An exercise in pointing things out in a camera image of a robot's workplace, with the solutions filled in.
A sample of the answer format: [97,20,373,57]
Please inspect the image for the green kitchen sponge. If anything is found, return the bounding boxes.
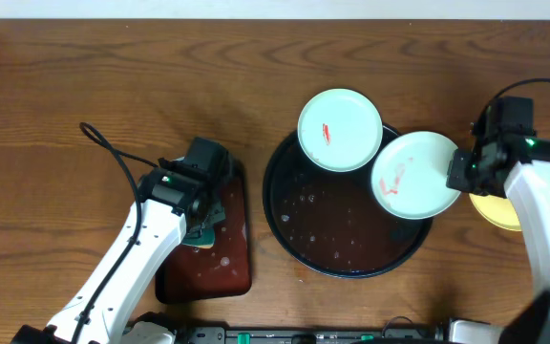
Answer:
[181,228,215,249]

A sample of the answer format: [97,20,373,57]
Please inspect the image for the yellow plate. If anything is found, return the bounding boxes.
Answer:
[469,194,521,231]

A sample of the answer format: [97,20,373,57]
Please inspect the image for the white plate with smears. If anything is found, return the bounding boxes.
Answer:
[370,131,460,220]

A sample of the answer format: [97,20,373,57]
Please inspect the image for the mint plate with ketchup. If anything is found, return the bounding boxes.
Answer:
[297,89,383,173]

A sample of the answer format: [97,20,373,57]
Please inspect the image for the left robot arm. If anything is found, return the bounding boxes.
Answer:
[12,162,240,343]

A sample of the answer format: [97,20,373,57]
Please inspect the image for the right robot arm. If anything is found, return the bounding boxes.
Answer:
[445,134,550,343]

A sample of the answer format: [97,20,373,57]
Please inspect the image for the rectangular black tray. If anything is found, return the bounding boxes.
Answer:
[155,163,252,305]

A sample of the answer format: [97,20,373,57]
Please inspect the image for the round black tray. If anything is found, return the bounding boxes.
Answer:
[262,132,433,279]

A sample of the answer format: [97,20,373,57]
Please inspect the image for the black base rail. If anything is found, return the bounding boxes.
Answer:
[126,312,453,344]

